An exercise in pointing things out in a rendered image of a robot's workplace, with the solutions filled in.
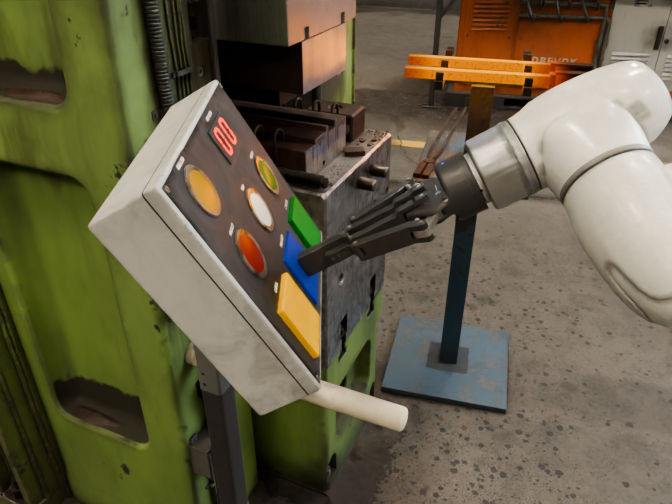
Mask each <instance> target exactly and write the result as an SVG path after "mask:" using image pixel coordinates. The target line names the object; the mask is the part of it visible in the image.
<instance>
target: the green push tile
mask: <svg viewBox="0 0 672 504"><path fill-rule="evenodd" d="M288 223H289V224H290V226H291V227H292V229H293V230H294V231H295V233H296V234H297V236H298V237H299V238H300V240H301V241H302V243H303V244H304V246H305V247H306V248H307V249H308V248H310V247H312V246H314V245H316V244H318V243H320V242H321V233H320V231H319V230H318V229H317V227H316V226H315V224H314V223H313V221H312V220H311V218H310V217H309V215H308V214H307V212H306V211H305V210H304V208H303V207H302V205H301V204H300V202H299V201H298V199H297V198H296V197H295V196H293V197H291V198H290V204H289V213H288Z"/></svg>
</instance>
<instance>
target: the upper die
mask: <svg viewBox="0 0 672 504"><path fill-rule="evenodd" d="M217 48H218V58H219V68H220V78H221V84H227V85H234V86H241V87H249V88H256V89H263V90H271V91H278V92H286V93H293V94H300V95H304V94H306V93H307V92H309V91H311V90H312V89H314V88H316V87H317V86H319V85H321V84H322V83H324V82H326V81H327V80H329V79H331V78H332V77H334V76H335V75H337V74H339V73H340V72H342V71H344V70H345V69H346V22H343V23H341V24H339V25H337V26H334V27H332V28H330V29H328V30H325V31H323V32H321V33H319V34H316V35H314V36H312V37H310V38H305V39H304V40H303V41H301V42H298V43H296V44H294V45H292V46H289V47H281V46H272V45H262V44H253V43H244V42H234V41H225V40H217Z"/></svg>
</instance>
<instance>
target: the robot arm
mask: <svg viewBox="0 0 672 504"><path fill-rule="evenodd" d="M671 115H672V100H671V97H670V94H669V92H668V90H667V88H666V86H665V85H664V83H663V82H662V80H661V79H660V78H659V77H658V75H657V74H656V73H655V72H654V71H653V70H652V69H650V68H649V67H648V66H646V65H645V64H643V63H641V62H638V61H633V60H631V61H624V62H619V63H615V64H611V65H607V66H604V67H601V68H598V69H595V70H592V71H590V72H587V73H584V74H582V75H579V76H577V77H575V78H573V79H570V80H568V81H566V82H564V83H562V84H560V85H558V86H556V87H554V88H552V89H550V90H548V91H546V92H545V93H543V94H541V95H540V96H538V97H536V98H535V99H533V100H532V101H530V102H529V103H527V104H526V105H525V106H524V107H523V108H522V109H521V110H520V111H519V112H518V113H516V114H515V115H514V116H512V117H511V118H509V119H507V120H506V121H504V122H500V123H498V124H497V125H496V126H494V127H492V128H490V129H488V130H486V131H485V132H483V133H481V134H479V135H477V136H475V137H473V138H471V139H469V140H467V141H466V142H465V144H464V147H465V149H466V151H467V153H466V154H464V155H462V153H461V151H459V152H457V153H455V154H453V155H451V156H449V157H448V158H446V159H444V160H442V161H440V162H438V163H436V164H435V166H434V171H435V174H436V177H433V178H430V179H426V180H424V181H422V182H421V183H416V182H415V180H414V178H413V177H409V178H407V179H406V180H405V181H404V182H403V183H401V184H400V185H399V186H398V187H397V188H395V189H394V190H392V191H391V192H389V193H388V194H386V195H385V196H383V197H381V198H380V199H378V200H377V201H375V202H374V203H372V204H371V205H369V206H368V207H366V208H365V209H363V210H361V211H360V212H358V213H357V214H355V215H354V216H352V217H351V218H350V219H349V221H350V223H351V224H350V225H348V226H347V227H346V228H345V230H343V231H341V232H339V233H337V234H335V235H333V236H331V237H329V238H327V239H325V240H323V241H321V242H320V243H318V244H316V245H314V246H312V247H310V248H308V249H306V250H304V251H302V252H300V253H298V258H297V261H298V262H299V264H300V265H301V267H302V268H303V269H304V271H305V272H306V273H307V275H308V276H309V277H310V276H312V275H314V274H316V273H318V272H320V271H322V270H324V269H326V268H328V267H331V266H333V265H335V264H337V263H339V262H341V261H343V260H345V259H347V258H349V257H351V256H353V255H356V256H358V257H359V259H360V260H361V261H366V260H369V259H372V258H374V257H377V256H380V255H383V254H386V253H389V252H392V251H395V250H398V249H401V248H404V247H407V246H410V245H413V244H416V243H426V242H431V241H433V240H434V239H435V235H434V234H433V232H432V230H433V229H434V227H435V225H436V224H440V223H442V222H444V221H445V220H446V219H447V218H449V217H450V216H451V215H453V214H455V215H457V217H458V218H459V219H460V220H466V219H468V218H470V217H472V216H474V215H476V214H478V213H480V212H482V211H484V210H486V209H488V208H489V207H488V205H487V203H489V202H491V201H492V203H493V205H494V207H495V208H496V209H498V210H499V209H502V208H504V207H506V206H508V205H510V204H512V203H515V202H517V201H519V200H521V199H523V198H525V197H527V196H529V195H533V194H535V193H537V191H539V190H542V189H544V188H547V187H549V188H550V190H551V191H552V192H553V193H554V194H555V195H556V196H557V197H558V199H559V200H560V201H561V203H562V205H563V206H564V208H565V210H566V212H567V214H568V216H569V218H570V220H571V223H572V227H573V229H574V232H575V234H576V236H577V238H578V240H579V241H580V243H581V245H582V247H583V249H584V250H585V252H586V254H587V255H588V257H589V258H590V260H591V261H592V263H593V264H594V266H595V267H596V269H597V270H598V272H599V273H600V275H601V276H602V278H603V279H604V280H605V282H606V283H607V284H608V286H609V287H610V288H611V289H612V291H613V292H614V293H615V294H616V295H617V296H618V298H619V299H620V300H621V301H622V302H623V303H624V304H625V305H626V306H627V307H629V308H630V309H631V310H632V311H633V312H635V313H636V314H637V315H638V316H640V317H642V318H643V319H645V320H646V321H648V322H651V323H654V324H659V325H661V326H664V327H668V328H672V163H670V164H666V165H664V164H663V163H662V162H661V161H660V159H659V158H658V157H657V156H656V155H655V153H654V151H653V150H652V148H651V147H650V145H649V144H650V143H651V142H653V141H654V140H655V139H656V138H657V137H658V136H659V134H660V133H661V132H662V131H663V129H664V128H665V126H666V125H667V123H668V121H669V120H670V118H671Z"/></svg>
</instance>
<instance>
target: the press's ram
mask: <svg viewBox="0 0 672 504"><path fill-rule="evenodd" d="M213 8H214V18H215V28H216V38H217V40H225V41H234V42H244V43H253V44H262V45H272V46H281V47H289V46H292V45H294V44H296V43H298V42H301V41H303V40H304V39H305V38H310V37H312V36H314V35H316V34H319V33H321V32H323V31H325V30H328V29H330V28H332V27H334V26H337V25H339V24H341V23H343V22H346V21H348V20H350V19H352V18H355V16H356V0H213Z"/></svg>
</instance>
